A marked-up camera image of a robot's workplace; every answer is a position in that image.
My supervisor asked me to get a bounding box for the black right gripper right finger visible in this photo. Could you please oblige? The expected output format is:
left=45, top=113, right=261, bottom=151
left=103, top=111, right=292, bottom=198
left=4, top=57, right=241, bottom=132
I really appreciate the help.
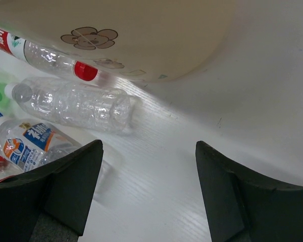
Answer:
left=195, top=141, right=303, bottom=241

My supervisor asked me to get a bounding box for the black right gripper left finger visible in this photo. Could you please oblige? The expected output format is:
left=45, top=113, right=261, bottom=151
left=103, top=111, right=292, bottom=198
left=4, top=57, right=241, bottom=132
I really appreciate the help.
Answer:
left=0, top=140, right=103, bottom=241

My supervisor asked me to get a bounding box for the blue orange label bottle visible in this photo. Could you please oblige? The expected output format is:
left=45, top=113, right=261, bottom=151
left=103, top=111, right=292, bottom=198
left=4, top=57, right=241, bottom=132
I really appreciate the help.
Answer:
left=0, top=116, right=81, bottom=182

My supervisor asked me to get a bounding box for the beige capybara bin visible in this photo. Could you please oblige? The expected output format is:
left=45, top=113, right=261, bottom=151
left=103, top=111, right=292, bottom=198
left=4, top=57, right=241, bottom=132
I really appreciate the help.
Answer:
left=0, top=1, right=236, bottom=82

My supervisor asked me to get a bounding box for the clear bottle white cap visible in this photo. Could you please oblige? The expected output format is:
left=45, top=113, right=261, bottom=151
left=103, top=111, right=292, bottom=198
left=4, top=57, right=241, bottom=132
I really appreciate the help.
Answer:
left=4, top=77, right=131, bottom=133

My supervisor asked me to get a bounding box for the red white label bottle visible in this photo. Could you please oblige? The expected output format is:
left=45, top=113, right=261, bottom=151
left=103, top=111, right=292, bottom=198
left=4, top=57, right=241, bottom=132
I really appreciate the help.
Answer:
left=0, top=29, right=98, bottom=82

